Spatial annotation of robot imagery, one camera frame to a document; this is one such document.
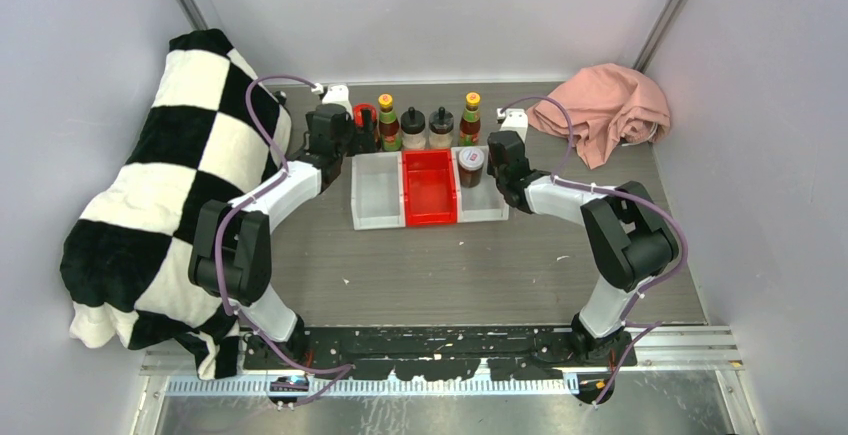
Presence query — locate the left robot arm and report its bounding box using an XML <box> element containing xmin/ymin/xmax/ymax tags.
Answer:
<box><xmin>188</xmin><ymin>103</ymin><xmax>378</xmax><ymax>369</ymax></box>

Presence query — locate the black white checkered blanket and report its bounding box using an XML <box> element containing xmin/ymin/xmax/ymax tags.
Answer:
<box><xmin>60</xmin><ymin>29</ymin><xmax>292</xmax><ymax>380</ymax></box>

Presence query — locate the yellow cap sauce bottle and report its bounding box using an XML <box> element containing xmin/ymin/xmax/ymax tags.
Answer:
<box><xmin>458</xmin><ymin>92</ymin><xmax>481</xmax><ymax>146</ymax></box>
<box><xmin>378</xmin><ymin>93</ymin><xmax>402</xmax><ymax>152</ymax></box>

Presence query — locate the white lid brown sauce jar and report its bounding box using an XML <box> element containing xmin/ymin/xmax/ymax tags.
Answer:
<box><xmin>457</xmin><ymin>146</ymin><xmax>486</xmax><ymax>188</ymax></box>

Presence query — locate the left white plastic bin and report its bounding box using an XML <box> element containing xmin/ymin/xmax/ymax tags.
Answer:
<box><xmin>350</xmin><ymin>152</ymin><xmax>406</xmax><ymax>231</ymax></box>

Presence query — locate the white plastic bin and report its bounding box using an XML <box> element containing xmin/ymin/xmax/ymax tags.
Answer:
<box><xmin>350</xmin><ymin>152</ymin><xmax>406</xmax><ymax>231</ymax></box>
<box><xmin>451</xmin><ymin>146</ymin><xmax>510</xmax><ymax>223</ymax></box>

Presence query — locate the pink cloth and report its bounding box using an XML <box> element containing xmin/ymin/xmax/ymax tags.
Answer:
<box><xmin>527</xmin><ymin>63</ymin><xmax>672</xmax><ymax>169</ymax></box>

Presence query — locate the black lid white seasoning jar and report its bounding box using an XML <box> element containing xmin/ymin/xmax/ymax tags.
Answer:
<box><xmin>400</xmin><ymin>107</ymin><xmax>427</xmax><ymax>150</ymax></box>

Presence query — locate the red plastic bin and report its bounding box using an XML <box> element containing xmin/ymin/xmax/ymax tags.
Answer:
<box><xmin>401</xmin><ymin>149</ymin><xmax>458</xmax><ymax>227</ymax></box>

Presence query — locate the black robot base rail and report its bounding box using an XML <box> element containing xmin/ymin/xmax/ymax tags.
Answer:
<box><xmin>241</xmin><ymin>324</ymin><xmax>639</xmax><ymax>384</ymax></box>

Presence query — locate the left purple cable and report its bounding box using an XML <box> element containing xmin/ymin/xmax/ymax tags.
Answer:
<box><xmin>215</xmin><ymin>75</ymin><xmax>354</xmax><ymax>408</ymax></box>

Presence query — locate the right white plastic bin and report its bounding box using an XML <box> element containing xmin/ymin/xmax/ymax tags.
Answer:
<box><xmin>451</xmin><ymin>146</ymin><xmax>510</xmax><ymax>223</ymax></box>

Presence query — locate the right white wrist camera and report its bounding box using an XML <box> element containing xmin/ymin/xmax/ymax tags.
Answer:
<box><xmin>497</xmin><ymin>108</ymin><xmax>529</xmax><ymax>142</ymax></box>

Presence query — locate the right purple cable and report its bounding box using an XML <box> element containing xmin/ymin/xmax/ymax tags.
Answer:
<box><xmin>500</xmin><ymin>95</ymin><xmax>690</xmax><ymax>407</ymax></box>

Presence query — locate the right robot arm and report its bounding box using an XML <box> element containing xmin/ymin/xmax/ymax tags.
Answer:
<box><xmin>487</xmin><ymin>130</ymin><xmax>688</xmax><ymax>366</ymax></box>

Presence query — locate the grey lid seasoning jar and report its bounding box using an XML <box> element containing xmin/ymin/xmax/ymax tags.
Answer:
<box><xmin>428</xmin><ymin>107</ymin><xmax>455</xmax><ymax>149</ymax></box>

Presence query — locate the red lid chili sauce jar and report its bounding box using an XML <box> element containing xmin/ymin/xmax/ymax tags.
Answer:
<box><xmin>353</xmin><ymin>103</ymin><xmax>381</xmax><ymax>153</ymax></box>

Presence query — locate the purple cable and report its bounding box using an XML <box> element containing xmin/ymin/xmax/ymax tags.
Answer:
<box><xmin>500</xmin><ymin>95</ymin><xmax>690</xmax><ymax>407</ymax></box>
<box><xmin>215</xmin><ymin>75</ymin><xmax>354</xmax><ymax>408</ymax></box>

